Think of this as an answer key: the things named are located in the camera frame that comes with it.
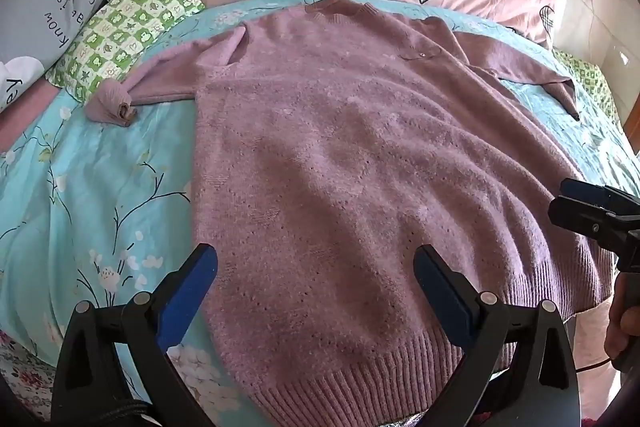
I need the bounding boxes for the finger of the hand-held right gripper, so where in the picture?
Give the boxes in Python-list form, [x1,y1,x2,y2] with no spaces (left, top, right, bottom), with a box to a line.
[559,178,610,204]
[548,196,628,249]

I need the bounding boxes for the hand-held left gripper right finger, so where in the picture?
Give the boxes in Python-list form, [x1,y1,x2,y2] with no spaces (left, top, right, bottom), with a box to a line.
[413,244,581,427]

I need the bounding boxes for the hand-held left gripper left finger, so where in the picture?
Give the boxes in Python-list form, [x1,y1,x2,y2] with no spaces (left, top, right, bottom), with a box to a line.
[52,243,219,427]

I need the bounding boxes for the mauve knit sweater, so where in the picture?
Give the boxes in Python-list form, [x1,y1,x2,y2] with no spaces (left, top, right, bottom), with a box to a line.
[84,0,616,425]

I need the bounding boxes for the person's right hand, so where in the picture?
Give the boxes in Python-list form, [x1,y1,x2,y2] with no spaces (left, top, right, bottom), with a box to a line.
[604,274,640,364]

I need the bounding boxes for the green checkered pillow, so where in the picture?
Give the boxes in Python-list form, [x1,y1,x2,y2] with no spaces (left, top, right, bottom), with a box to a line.
[552,49,623,128]
[46,0,207,104]

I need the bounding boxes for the teal floral bed sheet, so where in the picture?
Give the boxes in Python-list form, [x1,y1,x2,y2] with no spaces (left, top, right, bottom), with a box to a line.
[0,0,640,427]

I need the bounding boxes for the dark floral cloth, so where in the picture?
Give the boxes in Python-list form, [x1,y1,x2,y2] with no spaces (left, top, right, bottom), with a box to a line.
[0,332,57,423]

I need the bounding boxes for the plain pink cloth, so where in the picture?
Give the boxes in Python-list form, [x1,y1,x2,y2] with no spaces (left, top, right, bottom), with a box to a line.
[0,84,63,152]

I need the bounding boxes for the white cloth with lettering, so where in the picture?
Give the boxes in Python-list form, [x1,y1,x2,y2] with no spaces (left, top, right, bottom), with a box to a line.
[0,56,47,114]

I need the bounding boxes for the grey pillow with lettering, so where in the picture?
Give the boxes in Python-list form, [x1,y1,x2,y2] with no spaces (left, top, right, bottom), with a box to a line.
[0,0,119,68]

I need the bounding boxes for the brown door frame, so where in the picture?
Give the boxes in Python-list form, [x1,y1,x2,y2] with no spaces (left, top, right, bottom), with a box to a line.
[622,96,640,158]

